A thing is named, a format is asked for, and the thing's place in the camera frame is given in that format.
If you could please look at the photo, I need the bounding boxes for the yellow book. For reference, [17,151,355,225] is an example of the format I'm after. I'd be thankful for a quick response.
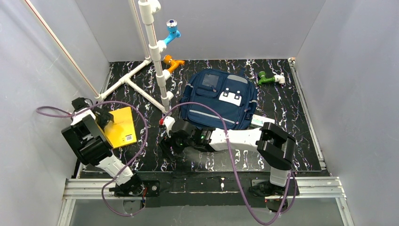
[104,107,137,149]

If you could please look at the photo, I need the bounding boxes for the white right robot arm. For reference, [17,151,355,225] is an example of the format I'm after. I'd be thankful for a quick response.
[158,116,296,196]

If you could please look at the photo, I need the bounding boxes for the orange tap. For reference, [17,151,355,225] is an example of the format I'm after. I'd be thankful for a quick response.
[163,55,185,73]

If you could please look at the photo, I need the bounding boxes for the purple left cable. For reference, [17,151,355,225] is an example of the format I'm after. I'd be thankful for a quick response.
[36,100,149,218]

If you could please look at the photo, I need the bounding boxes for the green tap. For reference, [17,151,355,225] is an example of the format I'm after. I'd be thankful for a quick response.
[257,71,276,86]

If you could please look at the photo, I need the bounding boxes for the white PVC pipe stand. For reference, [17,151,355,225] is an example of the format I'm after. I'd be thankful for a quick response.
[96,0,174,114]

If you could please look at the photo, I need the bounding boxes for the navy blue student backpack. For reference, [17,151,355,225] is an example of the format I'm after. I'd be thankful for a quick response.
[179,69,258,130]

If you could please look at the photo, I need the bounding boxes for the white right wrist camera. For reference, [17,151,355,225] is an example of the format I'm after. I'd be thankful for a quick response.
[159,116,175,137]

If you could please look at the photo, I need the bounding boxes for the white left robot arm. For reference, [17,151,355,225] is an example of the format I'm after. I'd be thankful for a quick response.
[61,97,144,196]

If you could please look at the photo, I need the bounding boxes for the blue tap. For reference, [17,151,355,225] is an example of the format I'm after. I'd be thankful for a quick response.
[163,19,181,46]

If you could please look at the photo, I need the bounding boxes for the small card box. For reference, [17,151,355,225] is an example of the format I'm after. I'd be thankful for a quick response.
[250,114,275,128]

